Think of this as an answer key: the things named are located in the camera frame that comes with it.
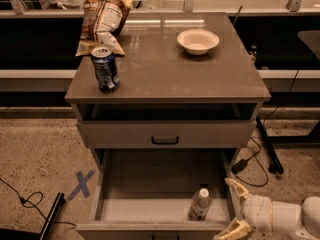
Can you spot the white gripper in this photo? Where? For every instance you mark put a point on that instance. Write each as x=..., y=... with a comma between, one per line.
x=257, y=210

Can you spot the clear plastic water bottle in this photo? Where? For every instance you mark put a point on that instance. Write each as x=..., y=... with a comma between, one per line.
x=200, y=205

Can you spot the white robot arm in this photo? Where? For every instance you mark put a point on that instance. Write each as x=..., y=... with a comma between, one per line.
x=299, y=222

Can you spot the open grey middle drawer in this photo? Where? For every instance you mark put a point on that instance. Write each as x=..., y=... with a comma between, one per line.
x=145, y=194

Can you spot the closed grey top drawer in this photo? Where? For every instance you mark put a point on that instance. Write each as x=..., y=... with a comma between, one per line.
x=192, y=134

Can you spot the grey drawer cabinet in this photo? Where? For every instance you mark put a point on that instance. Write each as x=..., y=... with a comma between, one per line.
x=161, y=81

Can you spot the black power adapter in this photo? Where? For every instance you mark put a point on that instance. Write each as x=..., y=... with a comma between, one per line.
x=239, y=166

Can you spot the black stand leg right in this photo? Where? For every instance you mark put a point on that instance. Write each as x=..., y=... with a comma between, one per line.
x=275, y=166

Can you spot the black stand leg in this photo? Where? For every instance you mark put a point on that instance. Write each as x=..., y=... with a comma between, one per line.
x=51, y=217
x=275, y=166

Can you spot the blue tape cross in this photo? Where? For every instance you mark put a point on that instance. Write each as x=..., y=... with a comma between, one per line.
x=82, y=185

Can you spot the white paper bowl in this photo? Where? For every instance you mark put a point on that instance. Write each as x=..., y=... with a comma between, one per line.
x=197, y=41

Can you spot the black stand leg left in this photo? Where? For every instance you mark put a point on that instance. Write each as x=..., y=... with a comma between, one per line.
x=51, y=217

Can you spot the blue soda can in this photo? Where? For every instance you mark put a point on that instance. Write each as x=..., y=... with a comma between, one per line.
x=106, y=71

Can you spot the thin black antenna rod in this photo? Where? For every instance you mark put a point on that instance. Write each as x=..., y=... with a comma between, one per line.
x=237, y=15

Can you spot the chip bag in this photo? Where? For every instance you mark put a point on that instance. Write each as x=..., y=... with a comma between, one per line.
x=102, y=24

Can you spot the black drawer handle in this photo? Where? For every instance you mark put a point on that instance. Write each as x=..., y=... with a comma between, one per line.
x=162, y=140

